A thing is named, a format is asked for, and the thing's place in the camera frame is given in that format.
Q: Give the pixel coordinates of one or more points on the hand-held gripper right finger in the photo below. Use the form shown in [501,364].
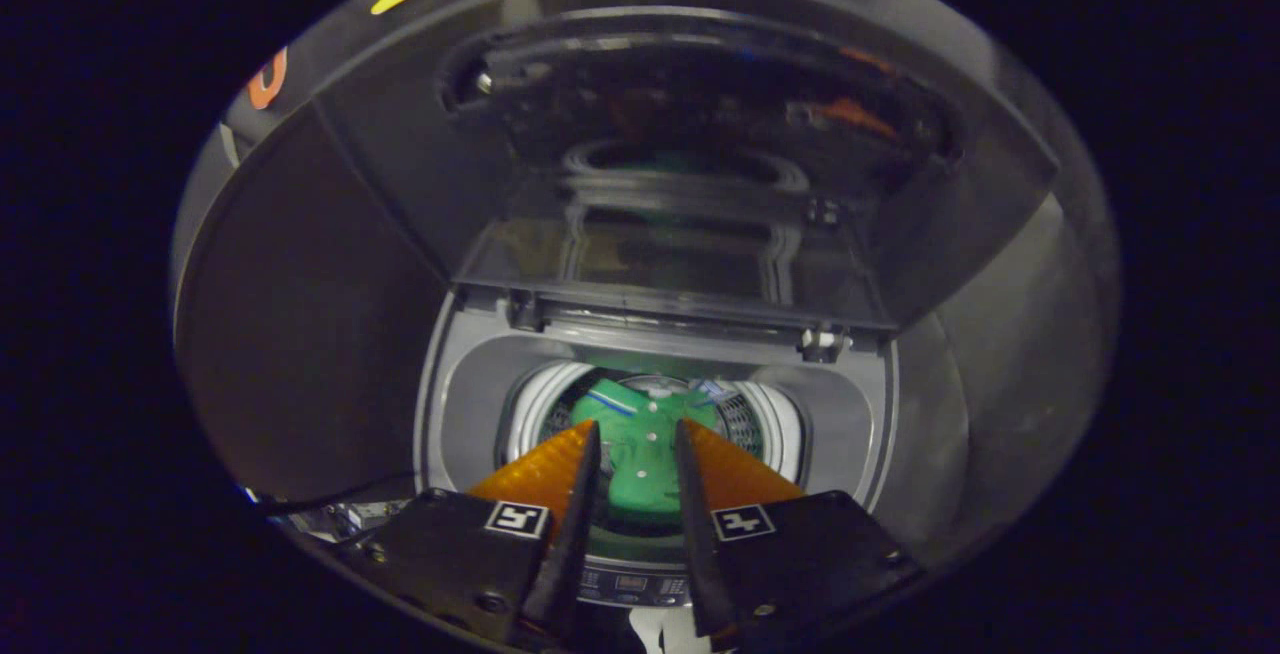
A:
[800,564]

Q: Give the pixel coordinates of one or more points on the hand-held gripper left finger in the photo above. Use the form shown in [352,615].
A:
[460,554]

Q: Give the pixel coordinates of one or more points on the green polo shirt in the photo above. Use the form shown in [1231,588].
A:
[640,454]

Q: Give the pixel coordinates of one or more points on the grey metal cabinet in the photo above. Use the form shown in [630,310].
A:
[300,334]

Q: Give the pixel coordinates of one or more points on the black backdrop cloth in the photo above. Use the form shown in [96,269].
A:
[1050,334]

